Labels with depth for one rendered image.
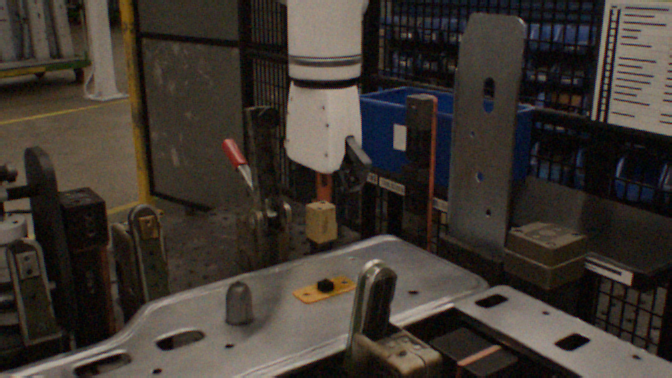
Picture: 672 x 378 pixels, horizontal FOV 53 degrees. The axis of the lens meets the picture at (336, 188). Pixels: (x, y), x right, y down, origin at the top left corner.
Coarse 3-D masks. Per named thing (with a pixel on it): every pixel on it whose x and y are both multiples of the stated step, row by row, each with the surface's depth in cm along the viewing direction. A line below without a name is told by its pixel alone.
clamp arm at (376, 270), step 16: (368, 272) 68; (384, 272) 68; (368, 288) 67; (384, 288) 69; (368, 304) 68; (384, 304) 70; (352, 320) 71; (368, 320) 69; (384, 320) 71; (352, 336) 71; (368, 336) 71; (384, 336) 73
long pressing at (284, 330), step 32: (320, 256) 98; (352, 256) 99; (384, 256) 99; (416, 256) 99; (224, 288) 89; (256, 288) 89; (288, 288) 89; (416, 288) 89; (448, 288) 89; (480, 288) 90; (160, 320) 81; (192, 320) 81; (224, 320) 81; (256, 320) 81; (288, 320) 81; (320, 320) 81; (416, 320) 82; (96, 352) 74; (128, 352) 75; (160, 352) 74; (192, 352) 74; (224, 352) 74; (256, 352) 74; (288, 352) 74; (320, 352) 75
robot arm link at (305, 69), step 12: (300, 60) 76; (312, 60) 75; (324, 60) 75; (336, 60) 75; (348, 60) 76; (360, 60) 79; (300, 72) 76; (312, 72) 76; (324, 72) 75; (336, 72) 76; (348, 72) 76; (324, 84) 77
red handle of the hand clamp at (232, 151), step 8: (224, 144) 103; (232, 144) 103; (232, 152) 102; (240, 152) 103; (232, 160) 102; (240, 160) 101; (240, 168) 101; (248, 168) 101; (240, 176) 101; (248, 176) 100; (248, 184) 99; (272, 208) 97; (272, 216) 97
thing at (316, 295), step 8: (320, 280) 89; (336, 280) 91; (304, 288) 88; (312, 288) 88; (320, 288) 88; (328, 288) 88; (336, 288) 88; (344, 288) 88; (352, 288) 89; (296, 296) 87; (304, 296) 86; (312, 296) 86; (320, 296) 86; (328, 296) 87
